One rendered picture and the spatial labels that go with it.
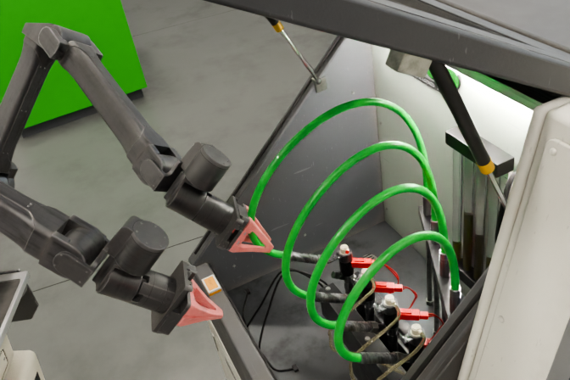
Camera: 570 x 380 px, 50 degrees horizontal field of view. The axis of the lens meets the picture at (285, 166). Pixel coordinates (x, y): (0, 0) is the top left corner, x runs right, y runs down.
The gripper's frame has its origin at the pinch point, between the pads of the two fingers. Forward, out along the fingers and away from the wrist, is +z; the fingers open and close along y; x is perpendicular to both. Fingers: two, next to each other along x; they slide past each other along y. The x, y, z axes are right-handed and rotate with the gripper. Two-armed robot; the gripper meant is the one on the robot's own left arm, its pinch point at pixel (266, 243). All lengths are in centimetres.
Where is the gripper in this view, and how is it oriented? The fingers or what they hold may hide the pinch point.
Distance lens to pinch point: 112.8
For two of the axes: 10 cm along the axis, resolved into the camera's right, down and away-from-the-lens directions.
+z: 8.0, 4.9, 3.3
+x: -5.7, 8.0, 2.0
